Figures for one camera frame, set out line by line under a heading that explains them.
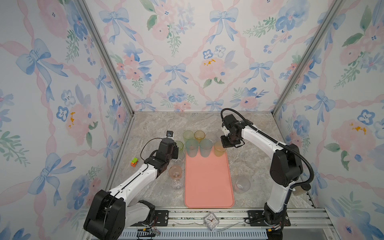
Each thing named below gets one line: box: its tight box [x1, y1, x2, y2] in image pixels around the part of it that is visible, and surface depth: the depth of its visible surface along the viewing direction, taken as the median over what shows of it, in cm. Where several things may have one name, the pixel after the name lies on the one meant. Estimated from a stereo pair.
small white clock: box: [203, 212, 220, 231], surface depth 73 cm
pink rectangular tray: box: [184, 146, 235, 209], surface depth 85 cm
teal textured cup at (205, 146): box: [199, 138, 213, 158], surface depth 94 cm
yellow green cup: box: [214, 141, 227, 157], surface depth 93 cm
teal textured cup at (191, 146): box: [185, 139, 199, 158], surface depth 96 cm
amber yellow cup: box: [194, 130, 206, 140], surface depth 103 cm
